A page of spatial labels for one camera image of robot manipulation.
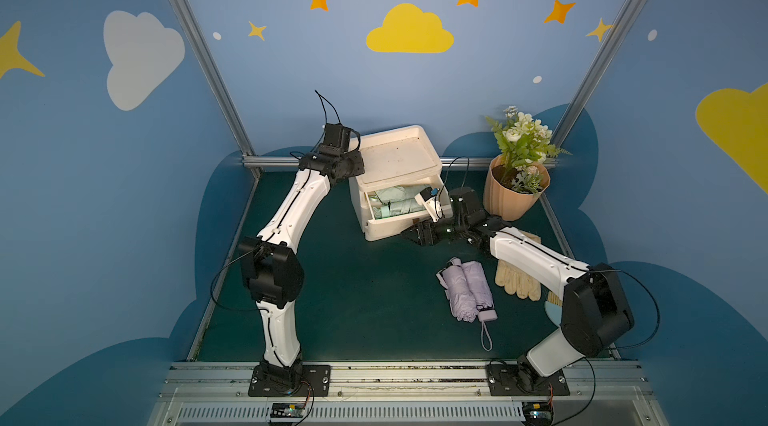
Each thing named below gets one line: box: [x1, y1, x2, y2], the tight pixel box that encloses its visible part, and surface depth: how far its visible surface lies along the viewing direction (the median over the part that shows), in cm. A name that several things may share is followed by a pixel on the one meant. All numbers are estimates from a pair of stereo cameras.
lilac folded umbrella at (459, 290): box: [436, 257, 479, 322], surface depth 90 cm
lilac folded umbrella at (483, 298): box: [462, 260, 498, 352], surface depth 88 cm
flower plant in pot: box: [483, 106, 572, 221], surface depth 95 cm
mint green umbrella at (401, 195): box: [372, 185, 429, 205], surface depth 89 cm
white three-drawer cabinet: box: [348, 125, 453, 241], surface depth 91 cm
